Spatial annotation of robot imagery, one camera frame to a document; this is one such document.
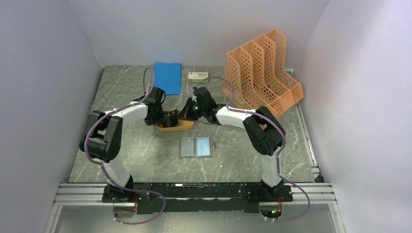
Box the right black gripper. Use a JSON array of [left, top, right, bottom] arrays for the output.
[[176, 98, 206, 121]]

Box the black card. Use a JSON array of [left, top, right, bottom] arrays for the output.
[[163, 109, 178, 128]]

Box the orange oval tray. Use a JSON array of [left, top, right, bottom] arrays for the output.
[[156, 109, 194, 132]]

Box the grey VIP card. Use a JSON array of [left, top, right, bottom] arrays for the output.
[[181, 137, 196, 157]]

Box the grey card holder wallet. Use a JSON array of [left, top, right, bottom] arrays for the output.
[[179, 136, 215, 159]]

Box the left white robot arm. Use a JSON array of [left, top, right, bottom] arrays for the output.
[[79, 87, 178, 202]]

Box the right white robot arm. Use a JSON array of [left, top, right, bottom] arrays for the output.
[[177, 87, 286, 201]]

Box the blue notebook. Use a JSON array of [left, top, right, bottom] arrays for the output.
[[153, 63, 182, 95]]

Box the small red white box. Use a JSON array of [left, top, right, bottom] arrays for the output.
[[188, 71, 209, 83]]

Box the orange mesh file organizer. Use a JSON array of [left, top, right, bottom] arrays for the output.
[[222, 29, 304, 117]]

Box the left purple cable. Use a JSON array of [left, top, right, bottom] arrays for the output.
[[84, 67, 167, 226]]

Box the purple cable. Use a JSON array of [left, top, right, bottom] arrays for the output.
[[192, 76, 311, 223], [84, 67, 167, 226]]

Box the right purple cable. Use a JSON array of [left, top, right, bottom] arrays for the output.
[[192, 76, 311, 223]]

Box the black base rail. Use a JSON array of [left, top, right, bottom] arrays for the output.
[[101, 182, 293, 214]]

